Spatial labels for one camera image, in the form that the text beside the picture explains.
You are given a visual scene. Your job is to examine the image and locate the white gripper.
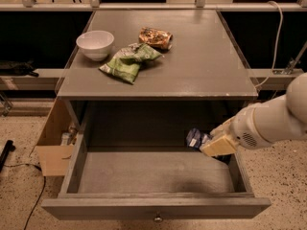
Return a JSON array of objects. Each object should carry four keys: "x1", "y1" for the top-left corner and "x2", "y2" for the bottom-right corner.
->
[{"x1": 201, "y1": 106, "x2": 273, "y2": 157}]

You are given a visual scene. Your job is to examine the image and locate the blue rxbar blueberry wrapper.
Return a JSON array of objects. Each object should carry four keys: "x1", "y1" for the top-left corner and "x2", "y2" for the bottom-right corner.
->
[{"x1": 186, "y1": 128, "x2": 212, "y2": 150}]

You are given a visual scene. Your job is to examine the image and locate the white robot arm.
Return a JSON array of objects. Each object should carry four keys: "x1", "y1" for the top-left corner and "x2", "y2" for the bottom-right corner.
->
[{"x1": 200, "y1": 73, "x2": 307, "y2": 157}]

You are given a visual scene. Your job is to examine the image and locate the metal drawer knob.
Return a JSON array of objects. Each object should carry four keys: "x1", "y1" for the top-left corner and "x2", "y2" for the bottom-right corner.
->
[{"x1": 153, "y1": 212, "x2": 163, "y2": 223}]

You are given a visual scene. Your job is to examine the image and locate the open grey top drawer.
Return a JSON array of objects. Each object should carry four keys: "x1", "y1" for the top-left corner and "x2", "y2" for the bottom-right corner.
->
[{"x1": 41, "y1": 100, "x2": 272, "y2": 222}]

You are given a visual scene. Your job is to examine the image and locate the grey wooden cabinet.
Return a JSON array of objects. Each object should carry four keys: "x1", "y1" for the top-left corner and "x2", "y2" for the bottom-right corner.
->
[{"x1": 55, "y1": 9, "x2": 261, "y2": 136}]

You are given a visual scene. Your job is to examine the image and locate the crushed orange drink can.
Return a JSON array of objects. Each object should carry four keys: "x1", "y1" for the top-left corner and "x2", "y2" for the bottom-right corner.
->
[{"x1": 139, "y1": 27, "x2": 173, "y2": 50}]

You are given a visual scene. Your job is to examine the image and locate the green chip bag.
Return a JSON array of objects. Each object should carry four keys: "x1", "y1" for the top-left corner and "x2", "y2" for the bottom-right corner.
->
[{"x1": 99, "y1": 43, "x2": 162, "y2": 84}]

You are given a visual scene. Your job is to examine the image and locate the white ceramic bowl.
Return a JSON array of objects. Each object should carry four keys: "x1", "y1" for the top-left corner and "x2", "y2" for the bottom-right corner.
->
[{"x1": 76, "y1": 31, "x2": 114, "y2": 61}]

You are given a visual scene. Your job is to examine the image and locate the brown cardboard box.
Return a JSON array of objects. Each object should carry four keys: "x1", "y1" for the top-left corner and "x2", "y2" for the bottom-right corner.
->
[{"x1": 35, "y1": 99, "x2": 76, "y2": 176}]

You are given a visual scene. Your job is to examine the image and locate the black floor stand foot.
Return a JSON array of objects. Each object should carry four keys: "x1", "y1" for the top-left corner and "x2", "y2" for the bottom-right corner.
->
[{"x1": 0, "y1": 140, "x2": 15, "y2": 172}]

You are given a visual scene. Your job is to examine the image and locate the black object on ledge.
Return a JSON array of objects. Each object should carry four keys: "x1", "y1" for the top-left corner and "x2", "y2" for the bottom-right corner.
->
[{"x1": 0, "y1": 60, "x2": 39, "y2": 78}]

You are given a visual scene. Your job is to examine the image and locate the black floor cable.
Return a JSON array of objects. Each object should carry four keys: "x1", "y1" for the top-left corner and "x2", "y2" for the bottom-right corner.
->
[{"x1": 3, "y1": 162, "x2": 48, "y2": 230}]

